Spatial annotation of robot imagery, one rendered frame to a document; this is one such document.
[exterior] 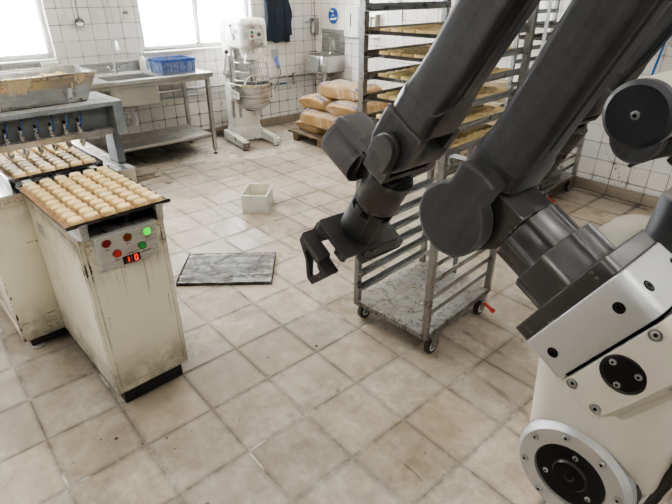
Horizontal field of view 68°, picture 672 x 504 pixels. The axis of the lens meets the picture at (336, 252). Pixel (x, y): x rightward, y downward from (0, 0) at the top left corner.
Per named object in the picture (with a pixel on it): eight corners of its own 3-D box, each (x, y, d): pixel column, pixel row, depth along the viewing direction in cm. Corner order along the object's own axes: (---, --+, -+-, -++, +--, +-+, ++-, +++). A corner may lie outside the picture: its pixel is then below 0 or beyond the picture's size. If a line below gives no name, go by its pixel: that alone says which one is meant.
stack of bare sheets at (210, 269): (176, 286, 312) (175, 282, 311) (190, 256, 347) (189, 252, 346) (271, 284, 314) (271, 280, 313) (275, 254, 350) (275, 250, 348)
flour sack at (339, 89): (313, 96, 591) (313, 81, 583) (337, 91, 618) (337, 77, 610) (359, 104, 548) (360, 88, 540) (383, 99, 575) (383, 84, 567)
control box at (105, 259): (98, 269, 191) (90, 237, 184) (157, 249, 205) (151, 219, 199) (102, 273, 188) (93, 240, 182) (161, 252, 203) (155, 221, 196)
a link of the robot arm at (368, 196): (393, 190, 56) (426, 179, 59) (358, 149, 58) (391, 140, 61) (370, 228, 61) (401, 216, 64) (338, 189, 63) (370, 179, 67)
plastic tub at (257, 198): (249, 200, 441) (248, 183, 433) (274, 200, 439) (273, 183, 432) (241, 213, 414) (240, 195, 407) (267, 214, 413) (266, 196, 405)
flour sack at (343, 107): (352, 122, 537) (352, 106, 529) (324, 116, 563) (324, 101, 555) (392, 112, 583) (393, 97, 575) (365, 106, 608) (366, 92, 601)
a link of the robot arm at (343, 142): (397, 149, 51) (450, 134, 56) (333, 78, 55) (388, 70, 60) (356, 222, 60) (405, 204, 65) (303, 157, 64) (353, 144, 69)
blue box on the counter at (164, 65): (162, 74, 511) (160, 60, 504) (149, 71, 530) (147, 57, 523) (197, 71, 535) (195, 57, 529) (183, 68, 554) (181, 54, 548)
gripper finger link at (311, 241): (285, 267, 71) (303, 226, 64) (323, 253, 75) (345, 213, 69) (310, 304, 69) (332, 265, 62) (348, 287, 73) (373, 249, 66)
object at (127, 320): (67, 339, 264) (17, 180, 223) (130, 314, 285) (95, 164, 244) (122, 410, 220) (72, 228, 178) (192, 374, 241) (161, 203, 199)
